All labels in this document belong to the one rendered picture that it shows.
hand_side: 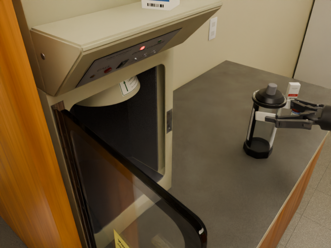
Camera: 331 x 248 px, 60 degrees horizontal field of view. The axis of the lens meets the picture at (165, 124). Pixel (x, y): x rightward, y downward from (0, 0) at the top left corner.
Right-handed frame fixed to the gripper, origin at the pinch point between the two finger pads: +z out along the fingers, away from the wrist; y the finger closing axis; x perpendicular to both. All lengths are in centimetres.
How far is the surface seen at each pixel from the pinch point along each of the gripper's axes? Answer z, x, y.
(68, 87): 4, -32, 65
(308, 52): 56, 50, -245
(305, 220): 3, 114, -69
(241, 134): 13.3, 15.5, -5.7
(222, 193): 3.9, 17.7, 26.5
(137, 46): -2, -35, 55
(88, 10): 6, -41, 56
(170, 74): 9.2, -23.6, 35.6
